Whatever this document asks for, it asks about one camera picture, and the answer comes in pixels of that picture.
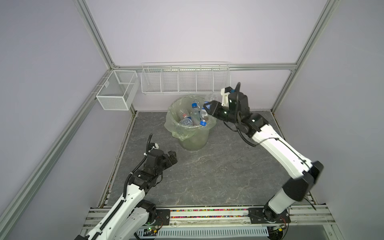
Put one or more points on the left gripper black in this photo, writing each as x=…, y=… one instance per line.
x=173, y=157

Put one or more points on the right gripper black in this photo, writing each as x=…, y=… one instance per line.
x=216, y=110

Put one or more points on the blue cap bottle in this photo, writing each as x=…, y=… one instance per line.
x=195, y=114

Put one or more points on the water bottle blue label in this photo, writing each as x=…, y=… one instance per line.
x=186, y=122
x=184, y=113

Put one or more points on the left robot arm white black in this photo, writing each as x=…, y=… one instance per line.
x=132, y=211

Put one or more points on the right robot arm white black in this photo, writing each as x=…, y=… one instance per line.
x=255, y=130

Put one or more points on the mesh bin with green bag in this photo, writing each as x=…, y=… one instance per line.
x=190, y=138

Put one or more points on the white mesh box basket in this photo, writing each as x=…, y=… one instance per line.
x=118, y=91

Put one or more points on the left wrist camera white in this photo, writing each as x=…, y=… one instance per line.
x=153, y=146

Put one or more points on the white wire shelf basket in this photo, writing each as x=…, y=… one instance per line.
x=185, y=77

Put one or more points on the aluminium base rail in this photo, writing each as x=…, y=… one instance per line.
x=235, y=221

